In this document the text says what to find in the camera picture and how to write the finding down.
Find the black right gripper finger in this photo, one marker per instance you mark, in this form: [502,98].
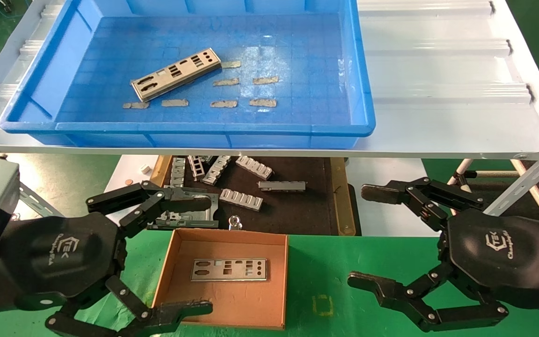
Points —
[382,193]
[372,284]

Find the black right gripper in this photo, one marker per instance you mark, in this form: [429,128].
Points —
[508,257]

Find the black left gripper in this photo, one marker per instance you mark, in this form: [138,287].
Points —
[59,252]

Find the silver metal I/O shield plate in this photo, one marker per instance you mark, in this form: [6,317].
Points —
[162,80]
[239,276]

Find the brown cardboard box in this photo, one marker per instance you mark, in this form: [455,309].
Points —
[232,299]

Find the blue plastic tray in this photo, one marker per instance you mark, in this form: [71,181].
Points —
[297,47]

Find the large grey metal plate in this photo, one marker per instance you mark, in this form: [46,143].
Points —
[194,221]

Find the green table cloth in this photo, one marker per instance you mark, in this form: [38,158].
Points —
[316,271]

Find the perforated metal shelf brace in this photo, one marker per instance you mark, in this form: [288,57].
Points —
[35,200]
[522,185]

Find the beige pipe with black joint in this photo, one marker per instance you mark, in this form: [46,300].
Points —
[462,185]

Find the small white cube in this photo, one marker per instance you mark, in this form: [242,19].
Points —
[145,168]

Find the grey narrow metal bar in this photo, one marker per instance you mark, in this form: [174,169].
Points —
[282,186]

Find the white metal shelf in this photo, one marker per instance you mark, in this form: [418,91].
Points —
[438,70]

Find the beige horizontal frame pipe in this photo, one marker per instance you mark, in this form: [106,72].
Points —
[498,174]

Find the white frame pipe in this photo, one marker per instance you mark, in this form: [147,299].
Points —
[463,169]

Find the grey slotted metal bracket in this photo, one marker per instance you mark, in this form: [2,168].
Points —
[196,167]
[241,199]
[254,167]
[177,172]
[216,170]

